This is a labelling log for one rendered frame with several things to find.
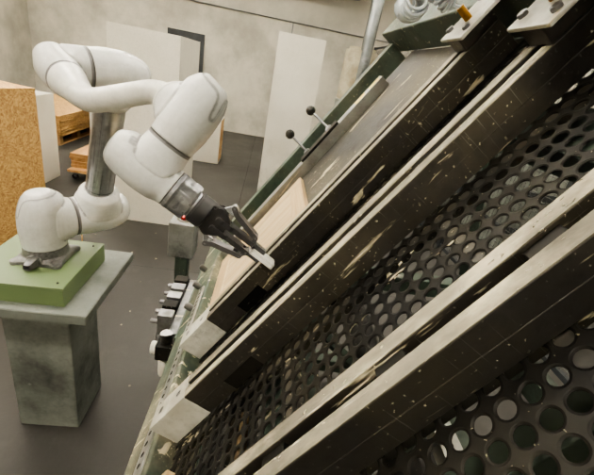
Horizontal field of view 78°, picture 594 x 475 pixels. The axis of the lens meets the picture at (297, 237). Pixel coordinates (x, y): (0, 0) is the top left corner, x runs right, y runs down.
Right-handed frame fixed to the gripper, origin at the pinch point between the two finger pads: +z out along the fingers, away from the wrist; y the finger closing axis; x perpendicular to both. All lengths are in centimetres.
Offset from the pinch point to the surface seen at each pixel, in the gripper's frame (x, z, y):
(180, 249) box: 80, -8, -58
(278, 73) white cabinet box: 425, -25, 27
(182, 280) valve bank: 59, -1, -57
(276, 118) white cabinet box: 426, 9, -15
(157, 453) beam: -28.0, 5.3, -37.9
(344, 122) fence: 62, 5, 36
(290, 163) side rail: 86, 5, 8
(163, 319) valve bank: 33, -1, -59
